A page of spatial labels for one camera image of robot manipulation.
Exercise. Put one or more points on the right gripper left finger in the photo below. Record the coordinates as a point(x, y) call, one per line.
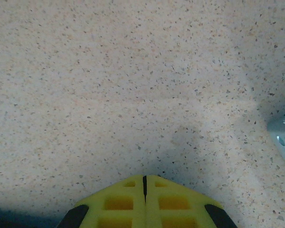
point(123, 213)

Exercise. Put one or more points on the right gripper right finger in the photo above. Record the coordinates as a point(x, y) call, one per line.
point(171, 213)

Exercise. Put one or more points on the black t-shirt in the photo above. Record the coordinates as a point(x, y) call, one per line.
point(4, 221)

